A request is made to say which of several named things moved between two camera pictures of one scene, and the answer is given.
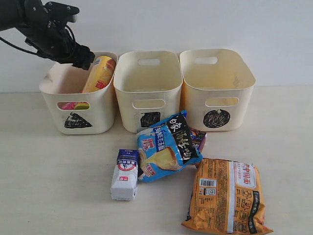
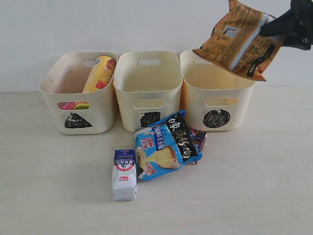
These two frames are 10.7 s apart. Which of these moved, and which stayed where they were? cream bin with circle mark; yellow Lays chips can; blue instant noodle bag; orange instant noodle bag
Moved: orange instant noodle bag
Stayed: cream bin with circle mark; yellow Lays chips can; blue instant noodle bag
